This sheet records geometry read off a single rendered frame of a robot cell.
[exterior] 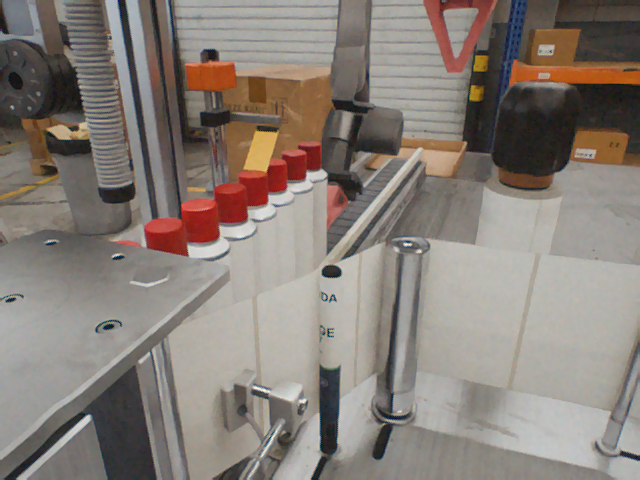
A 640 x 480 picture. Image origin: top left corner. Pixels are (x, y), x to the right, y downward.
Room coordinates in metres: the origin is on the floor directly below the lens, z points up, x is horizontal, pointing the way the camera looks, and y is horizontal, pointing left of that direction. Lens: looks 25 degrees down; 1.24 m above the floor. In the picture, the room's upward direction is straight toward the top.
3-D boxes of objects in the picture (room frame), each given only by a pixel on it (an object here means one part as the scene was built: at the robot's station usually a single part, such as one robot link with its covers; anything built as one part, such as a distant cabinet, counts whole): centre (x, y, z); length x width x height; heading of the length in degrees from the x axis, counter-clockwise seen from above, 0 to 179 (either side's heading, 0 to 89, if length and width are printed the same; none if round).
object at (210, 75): (0.58, 0.09, 1.05); 0.10 x 0.04 x 0.33; 68
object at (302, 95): (1.31, 0.06, 0.99); 0.30 x 0.24 x 0.27; 151
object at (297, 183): (0.61, 0.03, 0.98); 0.05 x 0.05 x 0.20
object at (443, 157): (1.49, -0.33, 0.85); 0.30 x 0.26 x 0.04; 158
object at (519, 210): (0.54, -0.24, 1.03); 0.09 x 0.09 x 0.30
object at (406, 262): (0.37, -0.08, 0.97); 0.05 x 0.05 x 0.19
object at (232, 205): (0.47, 0.09, 0.98); 0.05 x 0.05 x 0.20
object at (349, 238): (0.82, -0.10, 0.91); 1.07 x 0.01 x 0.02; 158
